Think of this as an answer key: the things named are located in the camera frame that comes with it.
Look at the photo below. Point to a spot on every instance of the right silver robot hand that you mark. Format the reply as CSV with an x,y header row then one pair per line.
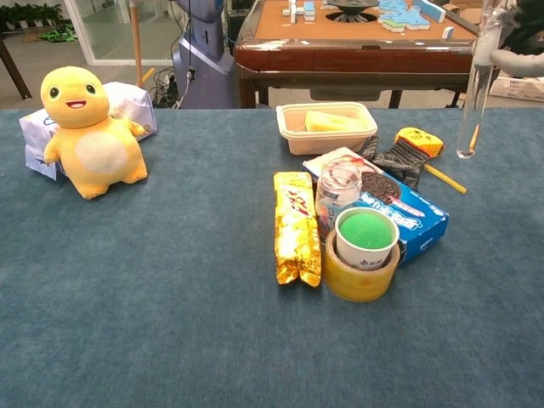
x,y
520,64

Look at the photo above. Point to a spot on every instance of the clear capped test tube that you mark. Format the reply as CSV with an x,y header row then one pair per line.
x,y
478,85

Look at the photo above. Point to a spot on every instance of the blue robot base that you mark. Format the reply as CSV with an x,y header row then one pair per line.
x,y
204,64

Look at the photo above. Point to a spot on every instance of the white plastic basket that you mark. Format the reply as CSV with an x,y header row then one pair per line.
x,y
516,90

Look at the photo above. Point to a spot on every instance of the cardboard box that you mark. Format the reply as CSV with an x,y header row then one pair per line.
x,y
465,13

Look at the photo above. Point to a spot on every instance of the white blue mahjong tile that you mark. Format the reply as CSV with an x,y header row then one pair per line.
x,y
447,32

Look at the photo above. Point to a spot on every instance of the yellow tape measure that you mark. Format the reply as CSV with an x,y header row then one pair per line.
x,y
418,138

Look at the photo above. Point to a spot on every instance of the grey knitted glove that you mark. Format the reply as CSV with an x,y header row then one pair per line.
x,y
404,163

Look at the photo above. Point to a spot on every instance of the brown mahjong table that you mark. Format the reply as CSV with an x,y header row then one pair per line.
x,y
361,57

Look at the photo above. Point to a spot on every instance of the black mahjong table hub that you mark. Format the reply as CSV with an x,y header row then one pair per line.
x,y
353,6

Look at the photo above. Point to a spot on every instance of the blue Oreo cookie box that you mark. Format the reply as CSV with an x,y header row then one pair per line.
x,y
418,214

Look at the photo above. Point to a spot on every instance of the yellow sponge block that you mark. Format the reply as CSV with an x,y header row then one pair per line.
x,y
331,122

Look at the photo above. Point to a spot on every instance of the green ball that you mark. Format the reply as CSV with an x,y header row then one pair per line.
x,y
365,231

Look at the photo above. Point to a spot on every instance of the clear glass jar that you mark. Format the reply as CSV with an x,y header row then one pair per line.
x,y
336,200

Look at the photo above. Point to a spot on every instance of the beige plastic food container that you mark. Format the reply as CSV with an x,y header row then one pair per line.
x,y
293,144

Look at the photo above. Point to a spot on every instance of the white paper cup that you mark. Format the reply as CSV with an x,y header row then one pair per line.
x,y
361,258

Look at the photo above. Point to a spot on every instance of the yellow packing tape roll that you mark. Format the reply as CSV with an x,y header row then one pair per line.
x,y
361,285

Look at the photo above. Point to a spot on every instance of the golden foil snack package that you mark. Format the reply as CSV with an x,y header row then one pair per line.
x,y
297,229

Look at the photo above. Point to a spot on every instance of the wooden pole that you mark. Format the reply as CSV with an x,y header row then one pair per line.
x,y
136,42

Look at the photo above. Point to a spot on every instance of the white tissue pack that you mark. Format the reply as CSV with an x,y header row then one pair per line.
x,y
127,102

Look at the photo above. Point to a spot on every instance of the blue table cloth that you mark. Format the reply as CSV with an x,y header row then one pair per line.
x,y
170,297

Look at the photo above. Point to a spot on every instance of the yellow plush dinosaur toy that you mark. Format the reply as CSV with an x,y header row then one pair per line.
x,y
93,140

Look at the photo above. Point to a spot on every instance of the green potted plants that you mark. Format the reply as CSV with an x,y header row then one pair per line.
x,y
30,15

